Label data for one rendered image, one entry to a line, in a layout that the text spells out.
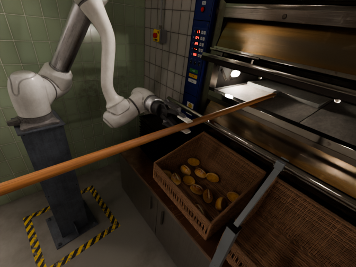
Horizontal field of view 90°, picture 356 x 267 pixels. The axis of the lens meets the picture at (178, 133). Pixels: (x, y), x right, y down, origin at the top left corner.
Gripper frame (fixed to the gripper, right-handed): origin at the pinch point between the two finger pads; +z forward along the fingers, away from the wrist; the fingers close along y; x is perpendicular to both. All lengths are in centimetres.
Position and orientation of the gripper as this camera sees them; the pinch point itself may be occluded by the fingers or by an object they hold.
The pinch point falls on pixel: (184, 124)
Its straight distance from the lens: 78.8
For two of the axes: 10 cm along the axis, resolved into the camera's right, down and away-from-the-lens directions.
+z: 6.5, 4.6, -6.1
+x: -7.5, 2.7, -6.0
